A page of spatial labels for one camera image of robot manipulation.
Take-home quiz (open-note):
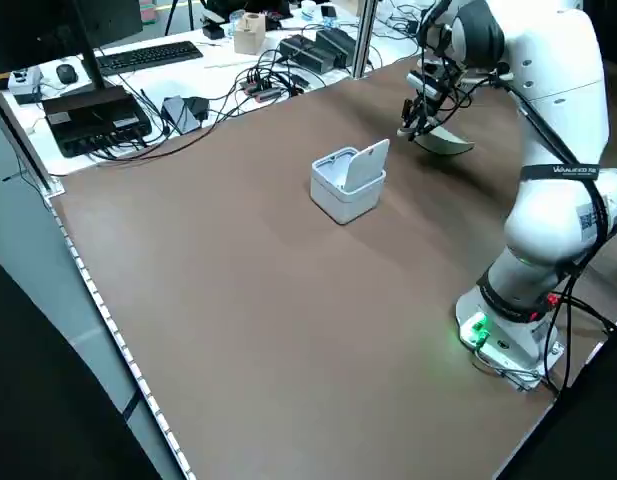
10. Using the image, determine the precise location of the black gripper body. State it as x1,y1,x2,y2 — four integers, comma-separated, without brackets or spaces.
421,63,464,109

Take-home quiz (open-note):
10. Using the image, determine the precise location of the beige plastic dustpan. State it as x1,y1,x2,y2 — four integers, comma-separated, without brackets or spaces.
396,115,477,158

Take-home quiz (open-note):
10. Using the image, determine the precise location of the white flip-lid trash can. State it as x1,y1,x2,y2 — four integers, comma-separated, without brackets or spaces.
309,138,391,226

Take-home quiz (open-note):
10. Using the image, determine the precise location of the black charger dock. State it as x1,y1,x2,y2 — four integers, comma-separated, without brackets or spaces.
315,28,359,69
279,34,335,74

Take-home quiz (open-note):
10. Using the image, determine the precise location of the red black usb hub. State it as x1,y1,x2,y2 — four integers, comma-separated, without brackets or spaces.
239,78,284,104

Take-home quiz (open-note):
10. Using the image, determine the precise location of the black power adapter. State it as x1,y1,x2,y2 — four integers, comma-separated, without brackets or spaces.
185,97,210,125

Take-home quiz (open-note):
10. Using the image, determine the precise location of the grey power adapter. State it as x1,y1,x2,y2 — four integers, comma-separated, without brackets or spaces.
161,94,202,136

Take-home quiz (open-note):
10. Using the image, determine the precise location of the black keyboard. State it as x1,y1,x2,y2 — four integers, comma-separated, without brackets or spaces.
94,41,205,77

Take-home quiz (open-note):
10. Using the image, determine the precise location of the black electronics box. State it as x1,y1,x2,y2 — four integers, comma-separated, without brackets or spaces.
41,84,154,159

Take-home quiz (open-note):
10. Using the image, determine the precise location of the black computer monitor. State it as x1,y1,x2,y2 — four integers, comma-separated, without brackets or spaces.
0,0,144,96

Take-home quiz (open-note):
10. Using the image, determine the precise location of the white grey control box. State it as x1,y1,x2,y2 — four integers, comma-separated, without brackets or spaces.
7,67,43,105

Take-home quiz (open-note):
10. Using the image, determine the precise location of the aluminium upright post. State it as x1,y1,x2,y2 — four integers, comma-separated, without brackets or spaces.
351,0,378,80

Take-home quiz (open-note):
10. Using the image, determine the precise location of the aluminium frame beam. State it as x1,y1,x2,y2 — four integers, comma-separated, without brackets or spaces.
0,69,65,197

